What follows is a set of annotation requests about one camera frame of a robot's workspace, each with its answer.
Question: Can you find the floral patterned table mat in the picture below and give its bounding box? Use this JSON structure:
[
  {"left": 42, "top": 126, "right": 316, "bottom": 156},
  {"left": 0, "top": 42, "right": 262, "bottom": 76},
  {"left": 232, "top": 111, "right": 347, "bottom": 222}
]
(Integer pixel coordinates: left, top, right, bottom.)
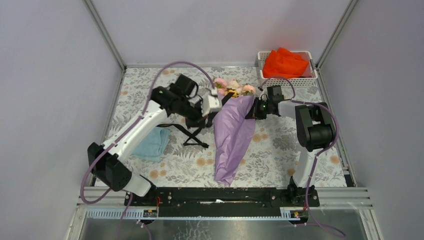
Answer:
[{"left": 108, "top": 67, "right": 347, "bottom": 188}]

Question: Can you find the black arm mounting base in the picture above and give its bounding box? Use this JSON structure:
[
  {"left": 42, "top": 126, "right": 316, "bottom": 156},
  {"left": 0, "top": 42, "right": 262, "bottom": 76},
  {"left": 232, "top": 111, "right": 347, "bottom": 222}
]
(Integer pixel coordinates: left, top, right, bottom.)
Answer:
[{"left": 124, "top": 186, "right": 320, "bottom": 218}]

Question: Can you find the pink purple wrapping paper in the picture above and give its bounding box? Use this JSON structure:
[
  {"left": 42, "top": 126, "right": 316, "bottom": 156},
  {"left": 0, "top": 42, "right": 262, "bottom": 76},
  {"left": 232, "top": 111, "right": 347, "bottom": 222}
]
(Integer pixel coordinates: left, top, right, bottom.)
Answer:
[{"left": 213, "top": 95, "right": 256, "bottom": 186}]

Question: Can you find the orange cloth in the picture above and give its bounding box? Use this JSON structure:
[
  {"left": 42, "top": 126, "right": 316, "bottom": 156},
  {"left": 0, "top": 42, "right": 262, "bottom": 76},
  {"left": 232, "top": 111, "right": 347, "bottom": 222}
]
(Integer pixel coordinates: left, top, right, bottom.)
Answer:
[{"left": 262, "top": 47, "right": 309, "bottom": 79}]

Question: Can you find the pink fake flower stem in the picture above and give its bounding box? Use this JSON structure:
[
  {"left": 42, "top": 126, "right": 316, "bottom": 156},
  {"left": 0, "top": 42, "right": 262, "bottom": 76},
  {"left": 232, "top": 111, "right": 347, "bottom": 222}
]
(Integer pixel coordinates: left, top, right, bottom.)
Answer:
[
  {"left": 241, "top": 84, "right": 256, "bottom": 96},
  {"left": 213, "top": 78, "right": 228, "bottom": 97}
]

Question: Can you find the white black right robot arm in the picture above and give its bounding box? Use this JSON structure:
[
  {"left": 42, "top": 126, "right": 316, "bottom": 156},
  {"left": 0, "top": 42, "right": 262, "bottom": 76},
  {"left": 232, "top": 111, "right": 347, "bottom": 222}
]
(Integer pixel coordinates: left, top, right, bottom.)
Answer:
[{"left": 245, "top": 85, "right": 339, "bottom": 206}]

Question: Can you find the black printed ribbon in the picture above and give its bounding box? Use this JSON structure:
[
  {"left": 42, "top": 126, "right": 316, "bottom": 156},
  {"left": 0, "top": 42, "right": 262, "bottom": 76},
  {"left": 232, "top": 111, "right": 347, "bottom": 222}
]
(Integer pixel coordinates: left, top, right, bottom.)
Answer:
[{"left": 157, "top": 97, "right": 218, "bottom": 148}]

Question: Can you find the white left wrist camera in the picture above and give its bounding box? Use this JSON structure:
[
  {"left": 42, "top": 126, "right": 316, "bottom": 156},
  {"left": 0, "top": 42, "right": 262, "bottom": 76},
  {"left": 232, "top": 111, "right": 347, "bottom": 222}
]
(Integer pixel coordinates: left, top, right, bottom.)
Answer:
[{"left": 201, "top": 94, "right": 222, "bottom": 117}]

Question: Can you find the white fake flower stem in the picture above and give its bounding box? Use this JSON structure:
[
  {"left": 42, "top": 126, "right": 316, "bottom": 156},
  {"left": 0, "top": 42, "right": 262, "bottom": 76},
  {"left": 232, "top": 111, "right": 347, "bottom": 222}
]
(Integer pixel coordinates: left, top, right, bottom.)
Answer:
[{"left": 227, "top": 78, "right": 241, "bottom": 90}]

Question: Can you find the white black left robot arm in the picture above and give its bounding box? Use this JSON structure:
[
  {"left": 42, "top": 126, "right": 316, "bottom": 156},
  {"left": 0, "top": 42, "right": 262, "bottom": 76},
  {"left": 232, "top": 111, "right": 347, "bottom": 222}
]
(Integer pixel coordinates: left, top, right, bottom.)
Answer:
[{"left": 87, "top": 74, "right": 205, "bottom": 206}]

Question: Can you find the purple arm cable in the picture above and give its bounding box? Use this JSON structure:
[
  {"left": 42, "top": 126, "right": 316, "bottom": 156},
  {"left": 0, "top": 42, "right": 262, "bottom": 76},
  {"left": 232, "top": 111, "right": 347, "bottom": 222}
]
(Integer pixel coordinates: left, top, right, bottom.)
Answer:
[
  {"left": 80, "top": 60, "right": 218, "bottom": 240},
  {"left": 258, "top": 76, "right": 347, "bottom": 239}
]

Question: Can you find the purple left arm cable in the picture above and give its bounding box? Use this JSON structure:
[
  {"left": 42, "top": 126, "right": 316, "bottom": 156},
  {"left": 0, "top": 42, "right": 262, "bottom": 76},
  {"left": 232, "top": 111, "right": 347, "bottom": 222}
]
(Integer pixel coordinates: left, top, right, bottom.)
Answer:
[{"left": 80, "top": 60, "right": 218, "bottom": 240}]

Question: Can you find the white perforated plastic basket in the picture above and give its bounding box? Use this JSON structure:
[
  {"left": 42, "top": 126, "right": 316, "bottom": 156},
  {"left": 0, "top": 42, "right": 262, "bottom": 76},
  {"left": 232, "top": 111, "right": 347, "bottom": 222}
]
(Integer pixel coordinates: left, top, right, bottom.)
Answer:
[{"left": 256, "top": 50, "right": 319, "bottom": 89}]

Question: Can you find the light blue towel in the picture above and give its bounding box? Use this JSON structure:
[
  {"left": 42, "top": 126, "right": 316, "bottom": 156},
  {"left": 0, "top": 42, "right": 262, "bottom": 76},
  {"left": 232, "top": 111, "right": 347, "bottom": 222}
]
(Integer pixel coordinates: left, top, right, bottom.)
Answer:
[{"left": 131, "top": 127, "right": 171, "bottom": 163}]

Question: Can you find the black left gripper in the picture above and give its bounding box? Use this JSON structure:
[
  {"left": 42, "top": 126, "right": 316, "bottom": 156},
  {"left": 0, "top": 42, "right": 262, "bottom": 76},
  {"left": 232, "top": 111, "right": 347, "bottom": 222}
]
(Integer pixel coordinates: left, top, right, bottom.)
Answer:
[{"left": 176, "top": 97, "right": 210, "bottom": 130}]

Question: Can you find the yellow fake flower stem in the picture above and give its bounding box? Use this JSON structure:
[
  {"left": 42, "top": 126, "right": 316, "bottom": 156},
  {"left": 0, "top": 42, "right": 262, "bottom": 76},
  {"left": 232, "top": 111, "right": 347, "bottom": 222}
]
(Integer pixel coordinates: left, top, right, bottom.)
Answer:
[{"left": 227, "top": 89, "right": 239, "bottom": 98}]

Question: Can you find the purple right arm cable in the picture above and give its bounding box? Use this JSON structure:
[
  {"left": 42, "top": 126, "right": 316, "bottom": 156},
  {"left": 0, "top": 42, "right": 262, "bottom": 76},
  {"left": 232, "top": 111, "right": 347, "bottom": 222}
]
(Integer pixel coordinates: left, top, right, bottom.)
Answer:
[{"left": 258, "top": 76, "right": 347, "bottom": 239}]

